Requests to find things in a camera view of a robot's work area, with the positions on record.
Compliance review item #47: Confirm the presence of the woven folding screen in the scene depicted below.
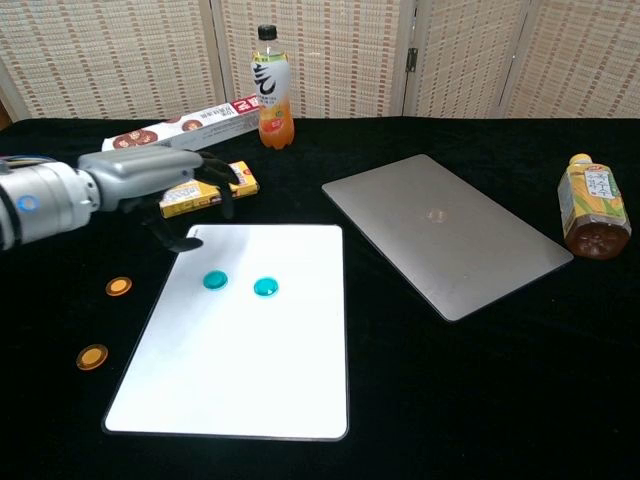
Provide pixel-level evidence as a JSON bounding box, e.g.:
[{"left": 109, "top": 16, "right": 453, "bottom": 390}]
[{"left": 0, "top": 0, "right": 640, "bottom": 121}]

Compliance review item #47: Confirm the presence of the teal disc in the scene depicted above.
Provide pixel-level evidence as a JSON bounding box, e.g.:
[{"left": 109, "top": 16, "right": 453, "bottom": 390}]
[
  {"left": 202, "top": 269, "right": 230, "bottom": 291},
  {"left": 252, "top": 275, "right": 280, "bottom": 298}
]

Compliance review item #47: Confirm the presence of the white board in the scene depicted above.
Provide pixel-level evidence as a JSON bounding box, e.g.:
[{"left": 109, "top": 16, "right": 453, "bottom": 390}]
[{"left": 101, "top": 223, "right": 350, "bottom": 443}]

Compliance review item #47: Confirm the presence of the black tablecloth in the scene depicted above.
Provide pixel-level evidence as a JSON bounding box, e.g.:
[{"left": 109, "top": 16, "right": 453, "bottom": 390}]
[{"left": 0, "top": 115, "right": 640, "bottom": 480}]

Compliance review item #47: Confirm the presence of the tea bottle yellow cap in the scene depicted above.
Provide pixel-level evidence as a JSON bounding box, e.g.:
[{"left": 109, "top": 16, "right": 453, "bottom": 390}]
[{"left": 556, "top": 153, "right": 632, "bottom": 260}]

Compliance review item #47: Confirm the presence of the orange disc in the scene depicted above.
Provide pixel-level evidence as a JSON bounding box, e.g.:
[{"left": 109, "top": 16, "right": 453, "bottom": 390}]
[
  {"left": 75, "top": 343, "right": 110, "bottom": 372},
  {"left": 104, "top": 277, "right": 134, "bottom": 298}
]

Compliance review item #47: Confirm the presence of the long white cookie box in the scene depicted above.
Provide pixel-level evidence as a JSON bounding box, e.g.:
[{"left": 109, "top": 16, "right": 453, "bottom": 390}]
[{"left": 101, "top": 97, "right": 264, "bottom": 154}]

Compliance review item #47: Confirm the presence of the orange drink bottle black cap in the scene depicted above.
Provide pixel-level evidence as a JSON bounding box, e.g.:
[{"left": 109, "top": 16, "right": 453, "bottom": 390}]
[{"left": 249, "top": 24, "right": 296, "bottom": 152}]

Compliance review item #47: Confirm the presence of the silver laptop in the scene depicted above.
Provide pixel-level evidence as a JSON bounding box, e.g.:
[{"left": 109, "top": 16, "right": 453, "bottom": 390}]
[{"left": 321, "top": 153, "right": 575, "bottom": 324}]

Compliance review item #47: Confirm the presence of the yellow snack box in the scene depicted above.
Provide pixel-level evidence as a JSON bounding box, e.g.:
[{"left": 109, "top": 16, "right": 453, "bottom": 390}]
[{"left": 158, "top": 160, "right": 261, "bottom": 219}]

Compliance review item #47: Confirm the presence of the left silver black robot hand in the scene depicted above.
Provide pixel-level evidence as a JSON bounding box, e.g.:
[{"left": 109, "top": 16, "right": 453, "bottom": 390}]
[{"left": 76, "top": 147, "right": 241, "bottom": 254}]

